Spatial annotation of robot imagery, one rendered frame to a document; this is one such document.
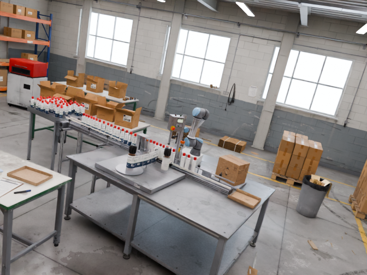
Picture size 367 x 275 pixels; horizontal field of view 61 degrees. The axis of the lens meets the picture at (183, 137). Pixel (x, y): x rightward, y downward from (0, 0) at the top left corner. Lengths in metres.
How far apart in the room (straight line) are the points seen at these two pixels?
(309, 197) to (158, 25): 6.73
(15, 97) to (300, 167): 7.03
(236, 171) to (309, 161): 3.35
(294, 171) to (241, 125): 2.80
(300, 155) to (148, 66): 5.51
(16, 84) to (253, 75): 6.20
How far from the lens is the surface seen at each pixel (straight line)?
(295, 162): 6.87
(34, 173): 3.46
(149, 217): 3.98
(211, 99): 9.28
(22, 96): 8.81
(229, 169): 3.75
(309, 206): 5.69
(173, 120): 3.78
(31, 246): 3.47
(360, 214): 6.54
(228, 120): 9.21
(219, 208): 3.20
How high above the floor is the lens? 2.28
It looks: 16 degrees down
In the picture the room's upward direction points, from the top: 12 degrees clockwise
